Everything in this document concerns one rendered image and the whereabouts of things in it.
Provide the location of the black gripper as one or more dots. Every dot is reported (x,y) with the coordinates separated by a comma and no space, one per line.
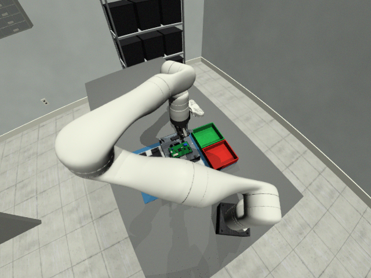
(180,128)

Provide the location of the red bin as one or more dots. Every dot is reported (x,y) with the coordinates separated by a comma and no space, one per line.
(219,155)

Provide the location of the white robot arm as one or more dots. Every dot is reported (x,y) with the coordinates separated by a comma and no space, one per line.
(86,146)

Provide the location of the green circuit board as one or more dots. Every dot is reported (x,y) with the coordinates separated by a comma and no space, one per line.
(180,150)

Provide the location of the green bin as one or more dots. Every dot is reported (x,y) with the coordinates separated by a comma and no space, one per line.
(206,135)

